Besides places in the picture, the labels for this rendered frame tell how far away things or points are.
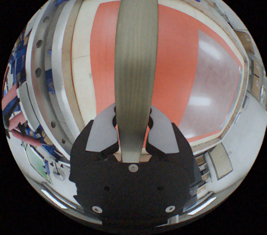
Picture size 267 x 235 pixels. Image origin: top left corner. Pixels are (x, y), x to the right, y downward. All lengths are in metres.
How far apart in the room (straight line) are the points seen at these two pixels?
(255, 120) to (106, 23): 3.79
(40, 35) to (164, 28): 0.26
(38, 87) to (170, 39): 0.29
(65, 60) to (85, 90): 0.08
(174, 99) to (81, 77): 0.21
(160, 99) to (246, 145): 3.84
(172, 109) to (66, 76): 0.25
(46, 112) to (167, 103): 0.29
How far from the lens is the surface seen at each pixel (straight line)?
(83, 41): 0.20
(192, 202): 0.76
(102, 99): 0.19
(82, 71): 0.20
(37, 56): 0.23
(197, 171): 0.76
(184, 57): 0.19
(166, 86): 0.18
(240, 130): 3.85
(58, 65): 0.19
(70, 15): 0.22
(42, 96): 0.23
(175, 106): 0.22
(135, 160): 0.15
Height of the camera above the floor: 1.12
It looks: 61 degrees down
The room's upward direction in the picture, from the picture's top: 178 degrees clockwise
